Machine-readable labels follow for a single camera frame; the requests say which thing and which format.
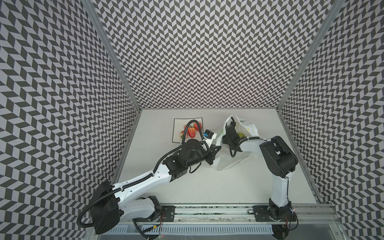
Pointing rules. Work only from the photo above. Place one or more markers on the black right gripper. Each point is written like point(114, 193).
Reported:
point(229, 137)

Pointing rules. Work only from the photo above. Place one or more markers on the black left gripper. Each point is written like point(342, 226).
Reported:
point(211, 153)

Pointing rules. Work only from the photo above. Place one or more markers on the white plastic bag lemon print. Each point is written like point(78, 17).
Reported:
point(247, 148)

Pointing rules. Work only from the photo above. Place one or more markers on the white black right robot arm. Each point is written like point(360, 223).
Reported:
point(280, 160)

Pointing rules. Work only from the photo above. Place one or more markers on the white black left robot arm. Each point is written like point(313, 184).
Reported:
point(111, 203)

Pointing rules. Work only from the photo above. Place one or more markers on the white square plate black rim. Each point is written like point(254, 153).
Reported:
point(180, 125)

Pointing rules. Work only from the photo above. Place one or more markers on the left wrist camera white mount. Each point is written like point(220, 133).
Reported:
point(209, 136)

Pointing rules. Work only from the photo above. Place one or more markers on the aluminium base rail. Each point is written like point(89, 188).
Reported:
point(244, 214)

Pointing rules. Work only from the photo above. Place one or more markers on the aluminium corner post right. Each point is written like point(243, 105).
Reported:
point(321, 34)

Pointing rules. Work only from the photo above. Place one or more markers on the aluminium corner post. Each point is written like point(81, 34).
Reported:
point(95, 20)
point(321, 34)

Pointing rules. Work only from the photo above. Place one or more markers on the aluminium corner post left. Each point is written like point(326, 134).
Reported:
point(95, 20)

